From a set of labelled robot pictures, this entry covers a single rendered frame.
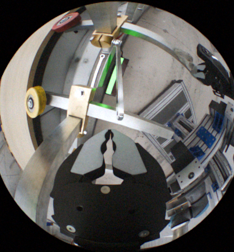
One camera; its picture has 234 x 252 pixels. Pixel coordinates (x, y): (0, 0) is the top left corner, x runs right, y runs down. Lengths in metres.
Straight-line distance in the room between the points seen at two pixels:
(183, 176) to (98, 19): 0.55
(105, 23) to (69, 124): 0.22
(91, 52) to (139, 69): 0.74
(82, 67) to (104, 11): 0.37
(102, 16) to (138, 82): 0.99
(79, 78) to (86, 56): 0.13
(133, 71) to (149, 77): 0.21
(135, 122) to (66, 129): 0.15
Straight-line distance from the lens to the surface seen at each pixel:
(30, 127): 0.32
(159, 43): 0.26
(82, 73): 0.46
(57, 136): 0.15
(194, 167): 0.45
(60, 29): 0.28
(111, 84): 0.34
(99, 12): 0.17
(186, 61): 0.28
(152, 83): 1.15
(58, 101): 0.24
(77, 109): 0.20
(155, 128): 0.24
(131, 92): 1.07
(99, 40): 0.22
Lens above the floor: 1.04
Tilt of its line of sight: 62 degrees down
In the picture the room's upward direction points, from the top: 175 degrees clockwise
